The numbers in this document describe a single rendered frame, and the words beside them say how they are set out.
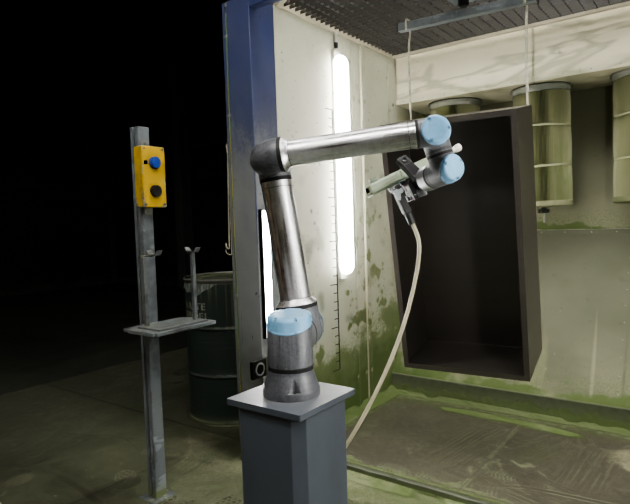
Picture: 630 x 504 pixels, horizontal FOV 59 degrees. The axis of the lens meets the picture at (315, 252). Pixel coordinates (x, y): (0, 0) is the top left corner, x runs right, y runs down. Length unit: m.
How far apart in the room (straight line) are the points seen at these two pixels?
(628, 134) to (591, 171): 0.49
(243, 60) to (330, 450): 1.82
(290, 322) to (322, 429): 0.35
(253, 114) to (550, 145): 1.80
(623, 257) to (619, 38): 1.25
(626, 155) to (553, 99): 0.53
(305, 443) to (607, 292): 2.39
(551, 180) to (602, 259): 0.60
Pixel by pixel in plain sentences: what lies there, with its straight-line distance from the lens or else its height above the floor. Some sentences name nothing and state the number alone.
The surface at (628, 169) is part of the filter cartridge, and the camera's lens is 3.49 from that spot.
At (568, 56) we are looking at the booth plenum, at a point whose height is 2.09.
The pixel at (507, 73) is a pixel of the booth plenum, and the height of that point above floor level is 2.06.
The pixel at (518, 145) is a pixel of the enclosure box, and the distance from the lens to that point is 2.42.
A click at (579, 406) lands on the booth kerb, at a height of 0.14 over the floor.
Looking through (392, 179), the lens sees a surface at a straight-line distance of 2.16.
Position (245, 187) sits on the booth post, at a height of 1.38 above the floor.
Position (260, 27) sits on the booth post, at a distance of 2.88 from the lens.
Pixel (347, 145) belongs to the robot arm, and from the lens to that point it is 1.79.
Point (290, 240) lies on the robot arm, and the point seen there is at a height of 1.15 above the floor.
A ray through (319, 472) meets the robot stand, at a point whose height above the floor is 0.42.
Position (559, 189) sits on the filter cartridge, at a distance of 3.60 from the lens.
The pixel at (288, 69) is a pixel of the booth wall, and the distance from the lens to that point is 2.99.
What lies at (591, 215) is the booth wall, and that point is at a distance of 3.90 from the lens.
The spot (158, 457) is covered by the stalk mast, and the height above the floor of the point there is 0.19.
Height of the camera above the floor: 1.21
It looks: 3 degrees down
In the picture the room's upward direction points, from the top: 2 degrees counter-clockwise
